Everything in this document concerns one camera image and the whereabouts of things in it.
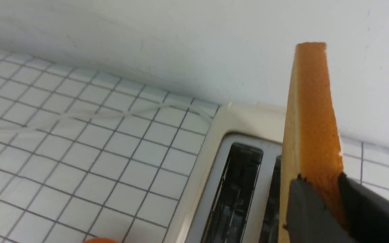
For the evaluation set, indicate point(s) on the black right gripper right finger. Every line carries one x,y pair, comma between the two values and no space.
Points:
366,211

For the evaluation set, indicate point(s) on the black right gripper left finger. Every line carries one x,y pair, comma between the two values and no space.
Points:
308,220

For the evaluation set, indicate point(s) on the toast slice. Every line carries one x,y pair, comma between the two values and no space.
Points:
311,144

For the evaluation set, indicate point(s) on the orange persimmon with green leaf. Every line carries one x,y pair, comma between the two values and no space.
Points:
100,240

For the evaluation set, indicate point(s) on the cream white toaster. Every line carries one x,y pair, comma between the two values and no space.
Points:
233,192

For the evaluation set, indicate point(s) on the white grid tablecloth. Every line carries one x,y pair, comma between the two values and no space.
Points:
70,181

